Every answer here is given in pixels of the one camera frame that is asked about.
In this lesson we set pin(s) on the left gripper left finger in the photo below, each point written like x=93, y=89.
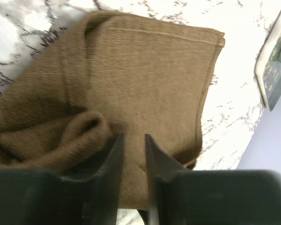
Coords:
x=89, y=196

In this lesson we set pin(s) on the brown cloth napkin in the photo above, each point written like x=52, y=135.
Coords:
x=111, y=73

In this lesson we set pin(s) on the floral blue serving tray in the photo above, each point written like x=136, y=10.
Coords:
x=268, y=68

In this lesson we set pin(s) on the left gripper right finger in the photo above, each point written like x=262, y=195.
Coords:
x=180, y=196

